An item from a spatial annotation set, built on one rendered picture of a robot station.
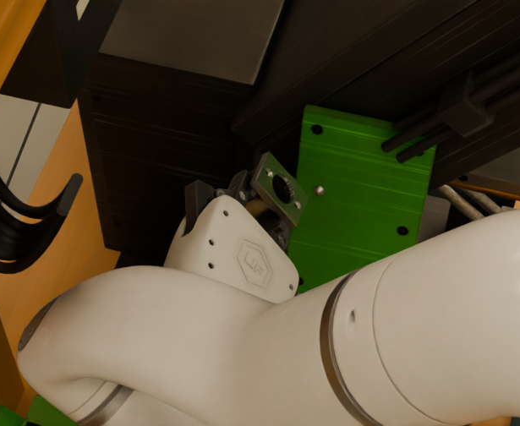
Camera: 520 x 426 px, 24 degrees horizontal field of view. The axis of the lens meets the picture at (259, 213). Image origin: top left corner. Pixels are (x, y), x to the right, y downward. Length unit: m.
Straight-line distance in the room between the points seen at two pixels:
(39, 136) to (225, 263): 1.80
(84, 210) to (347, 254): 0.44
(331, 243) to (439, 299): 0.58
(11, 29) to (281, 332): 0.26
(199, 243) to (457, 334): 0.40
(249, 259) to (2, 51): 0.28
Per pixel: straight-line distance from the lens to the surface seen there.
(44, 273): 1.43
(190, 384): 0.71
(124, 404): 0.81
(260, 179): 1.00
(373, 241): 1.11
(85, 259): 1.43
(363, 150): 1.05
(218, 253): 0.91
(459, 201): 1.26
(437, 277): 0.55
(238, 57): 1.12
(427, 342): 0.55
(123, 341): 0.72
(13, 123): 2.72
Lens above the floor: 2.07
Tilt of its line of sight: 55 degrees down
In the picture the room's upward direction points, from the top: straight up
